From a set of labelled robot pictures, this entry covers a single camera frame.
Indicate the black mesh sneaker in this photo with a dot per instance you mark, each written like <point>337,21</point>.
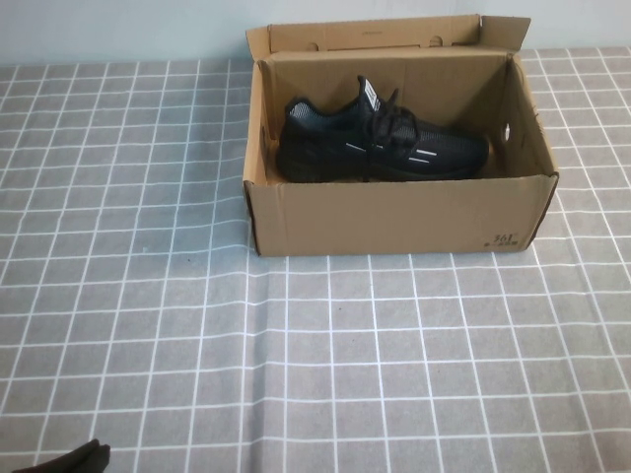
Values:
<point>443,153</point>

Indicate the brown cardboard shoe box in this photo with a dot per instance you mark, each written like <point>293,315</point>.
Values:
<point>394,222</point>

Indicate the grey white-checked tablecloth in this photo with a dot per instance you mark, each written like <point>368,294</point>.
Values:
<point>345,369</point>

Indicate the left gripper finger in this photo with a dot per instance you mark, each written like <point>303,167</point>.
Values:
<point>86,460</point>
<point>103,460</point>

